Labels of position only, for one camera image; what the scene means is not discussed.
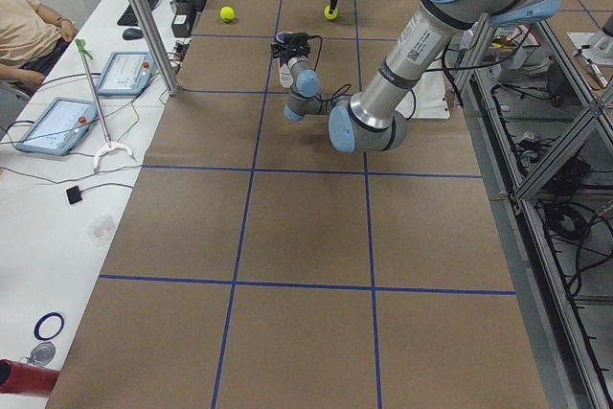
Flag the yellow tennis ball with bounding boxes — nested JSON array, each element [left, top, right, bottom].
[[324, 5, 338, 21], [219, 6, 236, 23]]

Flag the clear tennis ball tube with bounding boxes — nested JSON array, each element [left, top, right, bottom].
[[276, 31, 294, 90]]

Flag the black box with label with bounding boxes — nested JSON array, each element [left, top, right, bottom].
[[171, 2, 196, 38]]

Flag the blue tape grid lines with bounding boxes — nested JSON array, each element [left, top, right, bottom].
[[69, 0, 521, 408]]

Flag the black computer mouse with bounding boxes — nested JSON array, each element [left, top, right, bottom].
[[122, 28, 144, 41]]

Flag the teach pendant far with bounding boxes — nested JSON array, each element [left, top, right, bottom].
[[96, 51, 156, 97]]

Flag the teach pendant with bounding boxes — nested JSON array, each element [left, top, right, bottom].
[[15, 97, 98, 156], [96, 51, 156, 97]]

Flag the reacher grabber tool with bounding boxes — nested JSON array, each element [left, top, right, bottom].
[[75, 38, 135, 172]]

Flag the teach pendant near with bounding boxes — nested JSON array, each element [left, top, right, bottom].
[[15, 97, 98, 156]]

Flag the seated person beige shirt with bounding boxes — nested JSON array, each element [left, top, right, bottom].
[[1, 0, 78, 95]]

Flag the small black square device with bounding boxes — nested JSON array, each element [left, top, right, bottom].
[[66, 186, 83, 205]]

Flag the blue tape roll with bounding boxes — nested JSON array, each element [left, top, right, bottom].
[[33, 311, 65, 342]]

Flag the silver tape roll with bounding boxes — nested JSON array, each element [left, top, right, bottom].
[[27, 341, 57, 367]]

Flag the red cylinder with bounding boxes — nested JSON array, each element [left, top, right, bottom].
[[1, 359, 59, 398]]

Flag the aluminium frame post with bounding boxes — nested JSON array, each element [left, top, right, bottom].
[[128, 0, 178, 96]]

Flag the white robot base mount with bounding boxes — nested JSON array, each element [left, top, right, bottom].
[[397, 71, 450, 120]]

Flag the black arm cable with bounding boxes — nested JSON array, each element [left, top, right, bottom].
[[306, 34, 528, 118]]

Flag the aluminium frame rack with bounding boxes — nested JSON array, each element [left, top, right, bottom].
[[457, 0, 612, 408]]

